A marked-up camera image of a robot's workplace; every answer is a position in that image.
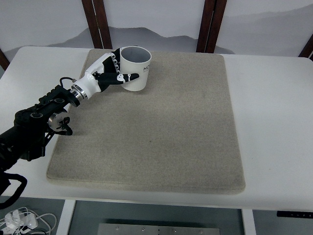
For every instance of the grey metal plate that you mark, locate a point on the grey metal plate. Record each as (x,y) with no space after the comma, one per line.
(128,229)

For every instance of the white ribbed cup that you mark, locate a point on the white ribbed cup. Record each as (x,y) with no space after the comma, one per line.
(135,59)

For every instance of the far right brown wooden post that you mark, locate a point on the far right brown wooden post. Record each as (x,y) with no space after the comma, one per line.
(307,51)

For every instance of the white power adapter with cables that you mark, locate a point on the white power adapter with cables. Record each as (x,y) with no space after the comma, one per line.
(24,221)

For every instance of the left brown wooden frame post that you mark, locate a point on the left brown wooden frame post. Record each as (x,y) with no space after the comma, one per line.
(97,22)

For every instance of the beige felt mat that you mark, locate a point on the beige felt mat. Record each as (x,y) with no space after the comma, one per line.
(178,134)

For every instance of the brown wooden frame post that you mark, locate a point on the brown wooden frame post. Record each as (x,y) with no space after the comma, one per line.
(212,16)
(97,22)

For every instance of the far left brown wooden post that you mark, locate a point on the far left brown wooden post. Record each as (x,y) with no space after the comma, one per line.
(4,62)

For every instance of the right brown wooden frame post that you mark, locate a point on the right brown wooden frame post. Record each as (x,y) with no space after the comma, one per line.
(212,16)

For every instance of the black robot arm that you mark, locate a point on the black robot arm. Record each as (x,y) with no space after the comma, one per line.
(34,126)

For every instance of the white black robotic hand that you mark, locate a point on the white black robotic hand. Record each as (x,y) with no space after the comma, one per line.
(100,74)

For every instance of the black desk control panel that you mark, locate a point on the black desk control panel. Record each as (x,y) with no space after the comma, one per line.
(295,214)

